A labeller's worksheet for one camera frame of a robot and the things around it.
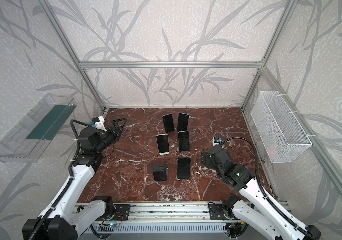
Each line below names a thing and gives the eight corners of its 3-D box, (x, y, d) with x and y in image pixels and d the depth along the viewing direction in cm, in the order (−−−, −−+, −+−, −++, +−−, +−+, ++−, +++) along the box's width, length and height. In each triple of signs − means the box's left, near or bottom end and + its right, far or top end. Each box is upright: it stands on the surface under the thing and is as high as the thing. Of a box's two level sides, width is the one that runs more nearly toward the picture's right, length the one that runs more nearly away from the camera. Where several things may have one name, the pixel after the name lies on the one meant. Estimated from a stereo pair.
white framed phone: (158, 155, 97) (155, 142, 85) (159, 146, 101) (156, 133, 89) (169, 155, 97) (167, 142, 85) (169, 146, 101) (168, 133, 89)
